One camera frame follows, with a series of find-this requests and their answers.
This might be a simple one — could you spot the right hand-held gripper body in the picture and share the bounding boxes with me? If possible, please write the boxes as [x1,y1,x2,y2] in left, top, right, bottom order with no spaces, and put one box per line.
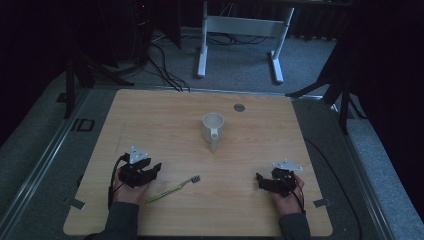
[269,158,305,199]

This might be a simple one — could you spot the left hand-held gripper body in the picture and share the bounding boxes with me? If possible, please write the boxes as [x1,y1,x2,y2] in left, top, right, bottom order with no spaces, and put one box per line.
[118,145,156,189]

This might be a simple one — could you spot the green toothbrush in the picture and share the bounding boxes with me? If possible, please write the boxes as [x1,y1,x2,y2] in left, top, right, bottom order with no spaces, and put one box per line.
[145,175,202,204]

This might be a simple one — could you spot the white cup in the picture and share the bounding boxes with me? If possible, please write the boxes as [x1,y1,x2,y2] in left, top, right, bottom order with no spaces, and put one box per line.
[201,112,225,154]

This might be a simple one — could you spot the person's left hand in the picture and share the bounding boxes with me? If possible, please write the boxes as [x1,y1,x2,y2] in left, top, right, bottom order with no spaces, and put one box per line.
[111,172,150,205]

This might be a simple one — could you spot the person's right hand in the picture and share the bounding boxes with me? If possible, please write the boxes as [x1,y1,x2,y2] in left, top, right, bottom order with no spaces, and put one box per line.
[271,175,306,216]

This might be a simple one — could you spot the grey tape piece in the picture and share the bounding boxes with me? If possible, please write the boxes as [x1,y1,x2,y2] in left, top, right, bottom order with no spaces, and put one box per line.
[69,198,86,211]
[312,197,333,209]

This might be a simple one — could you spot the black stand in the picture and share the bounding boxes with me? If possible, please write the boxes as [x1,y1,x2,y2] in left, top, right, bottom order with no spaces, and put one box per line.
[55,49,136,120]
[285,63,368,136]

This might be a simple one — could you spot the black computer tower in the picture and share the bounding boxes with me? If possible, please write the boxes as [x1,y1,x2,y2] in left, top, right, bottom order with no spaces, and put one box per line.
[131,0,156,66]

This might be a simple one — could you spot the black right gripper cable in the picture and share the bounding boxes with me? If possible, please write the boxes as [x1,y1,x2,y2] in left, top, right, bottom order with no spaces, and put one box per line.
[291,179,306,214]

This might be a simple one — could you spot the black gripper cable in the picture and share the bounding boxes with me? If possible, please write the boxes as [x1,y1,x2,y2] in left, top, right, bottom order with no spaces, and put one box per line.
[107,153,130,210]
[291,179,306,214]

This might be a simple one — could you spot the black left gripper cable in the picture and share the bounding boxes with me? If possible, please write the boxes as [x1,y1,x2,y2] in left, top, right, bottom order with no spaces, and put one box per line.
[107,153,130,210]

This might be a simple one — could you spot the long black floor cable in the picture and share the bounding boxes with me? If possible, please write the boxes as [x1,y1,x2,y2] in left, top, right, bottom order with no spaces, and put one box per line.
[303,137,364,240]

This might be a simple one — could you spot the black floor bracket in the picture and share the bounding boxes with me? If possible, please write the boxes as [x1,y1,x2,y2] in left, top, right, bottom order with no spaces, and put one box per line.
[70,117,96,133]

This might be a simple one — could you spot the black floor cables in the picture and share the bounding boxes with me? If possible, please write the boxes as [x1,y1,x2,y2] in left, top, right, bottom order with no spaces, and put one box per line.
[146,31,269,93]

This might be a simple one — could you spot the white desk frame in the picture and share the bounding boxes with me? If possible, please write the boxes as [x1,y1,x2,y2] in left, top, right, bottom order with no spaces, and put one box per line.
[196,0,296,85]

